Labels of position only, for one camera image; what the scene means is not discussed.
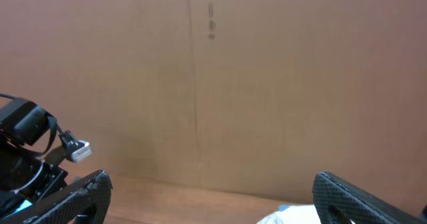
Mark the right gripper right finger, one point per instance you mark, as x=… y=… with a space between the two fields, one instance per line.
x=338 y=201

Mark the beige khaki shorts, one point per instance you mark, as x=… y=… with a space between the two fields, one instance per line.
x=292 y=214

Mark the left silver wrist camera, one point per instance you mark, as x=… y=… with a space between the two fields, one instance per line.
x=82 y=152

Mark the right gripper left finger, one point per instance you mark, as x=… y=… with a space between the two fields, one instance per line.
x=84 y=201

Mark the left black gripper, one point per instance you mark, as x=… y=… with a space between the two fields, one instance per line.
x=35 y=179

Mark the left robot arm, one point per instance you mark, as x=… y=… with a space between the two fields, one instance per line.
x=32 y=147

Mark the light blue t-shirt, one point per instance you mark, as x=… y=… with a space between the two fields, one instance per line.
x=23 y=205

